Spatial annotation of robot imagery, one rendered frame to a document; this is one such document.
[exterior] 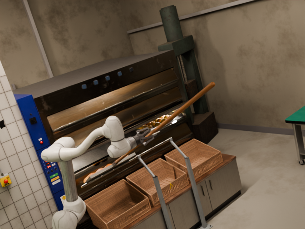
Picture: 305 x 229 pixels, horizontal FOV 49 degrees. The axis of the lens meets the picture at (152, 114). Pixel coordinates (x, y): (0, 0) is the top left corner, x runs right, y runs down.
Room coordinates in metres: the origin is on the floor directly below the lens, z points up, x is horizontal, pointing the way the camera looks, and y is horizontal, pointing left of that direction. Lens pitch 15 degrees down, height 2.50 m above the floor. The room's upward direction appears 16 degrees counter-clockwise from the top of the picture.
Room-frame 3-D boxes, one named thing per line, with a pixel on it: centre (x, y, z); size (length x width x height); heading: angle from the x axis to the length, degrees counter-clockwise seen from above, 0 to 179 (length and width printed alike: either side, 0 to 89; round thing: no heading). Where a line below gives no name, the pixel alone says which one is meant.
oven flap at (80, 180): (3.96, 0.31, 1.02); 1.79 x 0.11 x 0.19; 124
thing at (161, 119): (4.64, 0.07, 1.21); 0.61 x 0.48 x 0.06; 34
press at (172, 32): (6.53, -0.80, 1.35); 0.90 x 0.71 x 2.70; 125
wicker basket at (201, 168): (4.08, -0.36, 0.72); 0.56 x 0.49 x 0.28; 123
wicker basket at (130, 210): (3.41, 0.65, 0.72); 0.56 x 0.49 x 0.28; 123
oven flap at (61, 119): (3.96, 0.31, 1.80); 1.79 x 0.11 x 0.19; 124
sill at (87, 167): (3.97, 0.33, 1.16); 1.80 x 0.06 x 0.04; 124
